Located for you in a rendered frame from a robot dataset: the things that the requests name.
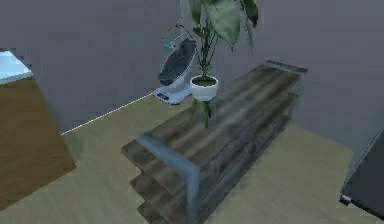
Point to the wooden shelf with metal frame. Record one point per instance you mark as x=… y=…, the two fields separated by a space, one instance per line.
x=233 y=110

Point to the green house plant white pot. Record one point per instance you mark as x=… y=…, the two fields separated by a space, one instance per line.
x=204 y=87

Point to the white and black baby swing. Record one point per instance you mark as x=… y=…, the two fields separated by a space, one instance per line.
x=175 y=68

